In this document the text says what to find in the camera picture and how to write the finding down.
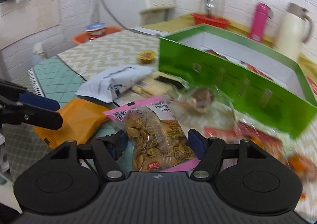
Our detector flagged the clear orange snack bag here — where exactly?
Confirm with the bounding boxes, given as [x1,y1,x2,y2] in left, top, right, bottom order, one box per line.
[251,137,316,181]

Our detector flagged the red plastic basket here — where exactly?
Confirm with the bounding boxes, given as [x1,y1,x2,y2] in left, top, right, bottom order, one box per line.
[191,13,231,29]

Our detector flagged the orange cartoon snack packet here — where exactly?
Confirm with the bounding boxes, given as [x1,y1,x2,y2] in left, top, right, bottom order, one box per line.
[204,121,283,159]

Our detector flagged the small yellow jelly cup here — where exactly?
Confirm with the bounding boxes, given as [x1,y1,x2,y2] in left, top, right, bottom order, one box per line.
[137,51,156,64]

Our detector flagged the cream thermal jug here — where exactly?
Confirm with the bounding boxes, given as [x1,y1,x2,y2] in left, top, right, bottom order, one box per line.
[273,3,314,62]

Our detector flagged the orange plastic basin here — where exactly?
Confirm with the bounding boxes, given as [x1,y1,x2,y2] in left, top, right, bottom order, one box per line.
[71,26,124,45]

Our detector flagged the beige cracker packet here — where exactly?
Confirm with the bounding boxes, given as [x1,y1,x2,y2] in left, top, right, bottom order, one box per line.
[131,71,189,100]

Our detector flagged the green cardboard box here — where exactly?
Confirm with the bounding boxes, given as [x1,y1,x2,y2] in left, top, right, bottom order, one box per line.
[158,25,316,138]

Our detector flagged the pale blue snack packet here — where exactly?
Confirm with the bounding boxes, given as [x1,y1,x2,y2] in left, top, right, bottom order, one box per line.
[76,65,154,103]

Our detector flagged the clear bag with brown snack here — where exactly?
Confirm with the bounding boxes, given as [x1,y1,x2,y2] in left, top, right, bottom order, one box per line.
[169,86,235,127]

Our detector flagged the red mixed nuts bag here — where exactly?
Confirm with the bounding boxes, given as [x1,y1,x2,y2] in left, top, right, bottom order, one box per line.
[205,49,274,81]

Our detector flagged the instant noodle cup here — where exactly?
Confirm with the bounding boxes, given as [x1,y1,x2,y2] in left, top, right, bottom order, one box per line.
[85,22,107,41]

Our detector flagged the pink clear cracker bag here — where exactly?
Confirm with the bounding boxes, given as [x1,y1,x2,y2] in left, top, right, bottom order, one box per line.
[104,96,198,172]

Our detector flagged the pink thermos bottle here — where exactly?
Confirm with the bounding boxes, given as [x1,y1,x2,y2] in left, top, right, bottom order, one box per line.
[249,3,273,42]

